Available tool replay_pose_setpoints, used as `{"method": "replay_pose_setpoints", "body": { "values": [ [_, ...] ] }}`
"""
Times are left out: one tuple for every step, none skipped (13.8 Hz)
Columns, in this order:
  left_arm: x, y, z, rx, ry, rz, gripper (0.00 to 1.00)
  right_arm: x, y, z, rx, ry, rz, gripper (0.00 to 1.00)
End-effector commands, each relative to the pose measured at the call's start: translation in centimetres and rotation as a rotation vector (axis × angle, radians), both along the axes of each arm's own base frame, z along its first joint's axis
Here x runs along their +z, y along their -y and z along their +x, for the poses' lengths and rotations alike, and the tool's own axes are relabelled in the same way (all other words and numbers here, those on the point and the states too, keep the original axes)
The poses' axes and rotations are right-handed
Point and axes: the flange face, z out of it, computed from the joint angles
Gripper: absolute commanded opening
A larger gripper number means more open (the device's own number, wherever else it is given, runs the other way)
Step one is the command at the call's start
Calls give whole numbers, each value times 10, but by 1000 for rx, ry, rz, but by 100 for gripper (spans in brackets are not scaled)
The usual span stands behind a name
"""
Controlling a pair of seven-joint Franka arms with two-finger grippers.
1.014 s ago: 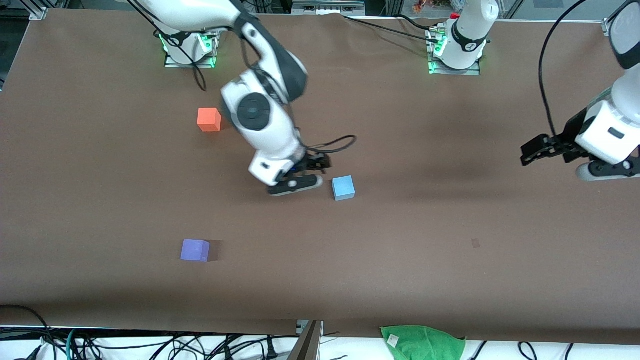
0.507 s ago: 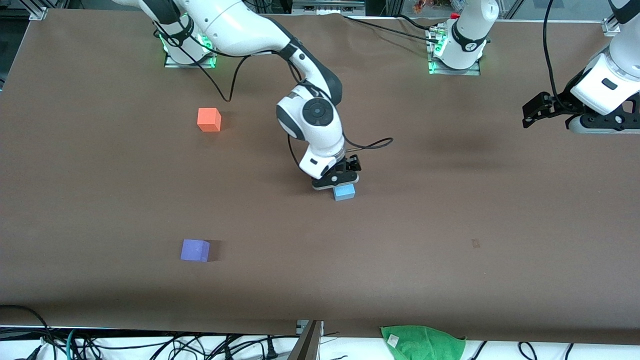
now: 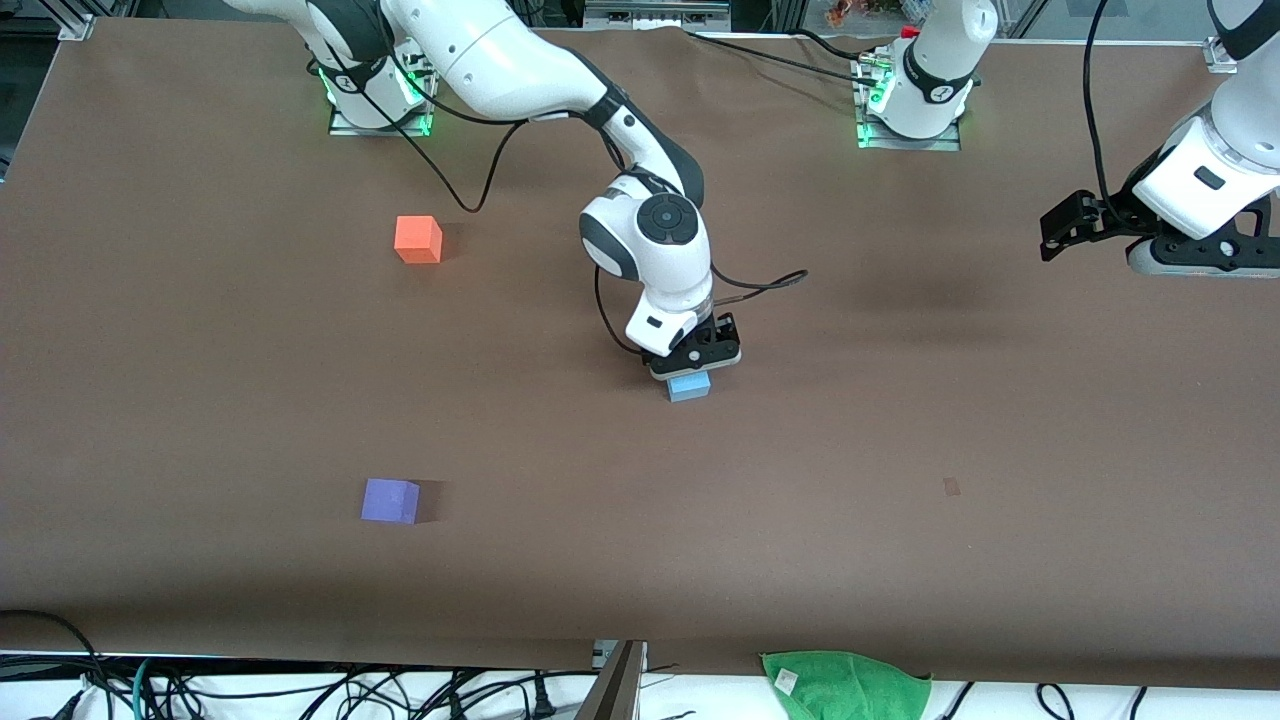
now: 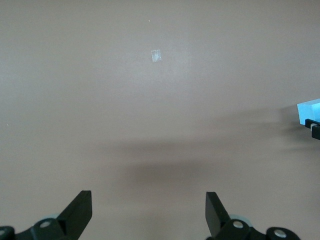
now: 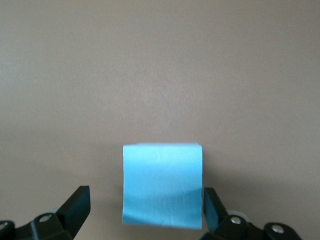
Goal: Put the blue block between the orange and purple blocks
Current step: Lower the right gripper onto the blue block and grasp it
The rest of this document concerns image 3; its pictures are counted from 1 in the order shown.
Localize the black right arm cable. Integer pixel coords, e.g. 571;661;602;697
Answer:
310;40;809;357

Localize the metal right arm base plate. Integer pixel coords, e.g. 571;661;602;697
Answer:
328;45;433;138

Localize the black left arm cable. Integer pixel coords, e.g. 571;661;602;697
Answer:
1083;0;1116;226

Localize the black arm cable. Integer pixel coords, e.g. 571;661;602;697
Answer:
1083;0;1116;226
310;40;809;357

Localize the aluminium frame rail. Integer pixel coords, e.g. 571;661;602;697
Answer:
585;0;732;31

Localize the orange toy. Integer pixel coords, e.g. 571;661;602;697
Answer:
825;0;901;27

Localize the aluminium profile bar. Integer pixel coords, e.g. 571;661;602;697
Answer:
575;640;647;720

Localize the orange foam block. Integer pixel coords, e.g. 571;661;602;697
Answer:
394;215;444;265

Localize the green microfibre cloth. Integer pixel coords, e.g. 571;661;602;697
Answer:
761;651;933;720

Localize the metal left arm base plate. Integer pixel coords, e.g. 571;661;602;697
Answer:
855;55;963;153

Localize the purple foam block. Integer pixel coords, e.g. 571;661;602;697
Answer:
361;478;421;525

